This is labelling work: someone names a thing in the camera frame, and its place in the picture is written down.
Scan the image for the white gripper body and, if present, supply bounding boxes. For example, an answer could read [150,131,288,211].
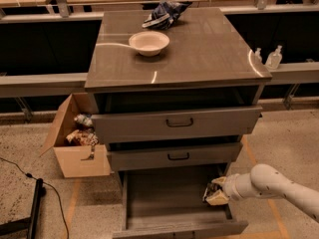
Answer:
[222,174,249,200]

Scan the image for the black rxbar chocolate bar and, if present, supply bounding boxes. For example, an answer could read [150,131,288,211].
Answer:
[202,182,221,202]

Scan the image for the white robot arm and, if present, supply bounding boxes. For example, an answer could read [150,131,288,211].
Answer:
[202,164,319,222]

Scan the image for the grey bottom drawer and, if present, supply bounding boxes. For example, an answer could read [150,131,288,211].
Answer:
[113,163,248,239]

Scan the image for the grey drawer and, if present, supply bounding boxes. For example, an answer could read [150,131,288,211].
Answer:
[92,106,261,144]
[107,142,242,171]
[113,163,248,239]

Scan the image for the grey drawer cabinet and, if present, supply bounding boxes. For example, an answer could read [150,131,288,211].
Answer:
[84,7,273,181]

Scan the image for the grey middle drawer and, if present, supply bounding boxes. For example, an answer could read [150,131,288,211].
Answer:
[107,142,242,171]

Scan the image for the grey top drawer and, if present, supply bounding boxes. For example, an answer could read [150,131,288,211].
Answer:
[92,106,261,144]

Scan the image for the small clear bottle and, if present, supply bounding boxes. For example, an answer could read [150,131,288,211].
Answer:
[254,48,262,63]

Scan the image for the clear sanitizer bottle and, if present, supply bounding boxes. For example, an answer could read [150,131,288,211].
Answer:
[265,45,282,70]

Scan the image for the crumpled snack wrapper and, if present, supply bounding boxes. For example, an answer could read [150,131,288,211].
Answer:
[66,128,99,146]

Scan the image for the cardboard box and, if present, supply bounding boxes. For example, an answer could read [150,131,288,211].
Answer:
[40,93,111,177]

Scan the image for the small silver snack packet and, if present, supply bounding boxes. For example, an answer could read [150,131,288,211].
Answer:
[74,114,93,127]

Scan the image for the white bowl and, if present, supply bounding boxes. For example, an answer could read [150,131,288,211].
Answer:
[129,31,169,57]

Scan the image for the blue crumpled chip bag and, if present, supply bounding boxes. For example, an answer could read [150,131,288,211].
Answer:
[142,1,191,30]

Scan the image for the black stand base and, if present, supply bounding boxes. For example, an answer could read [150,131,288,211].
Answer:
[0,178,45,239]

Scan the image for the grey metal railing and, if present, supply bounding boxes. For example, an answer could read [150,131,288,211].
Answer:
[0,5,319,98]

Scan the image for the black floor cable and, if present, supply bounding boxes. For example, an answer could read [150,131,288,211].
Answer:
[0,156,71,239]

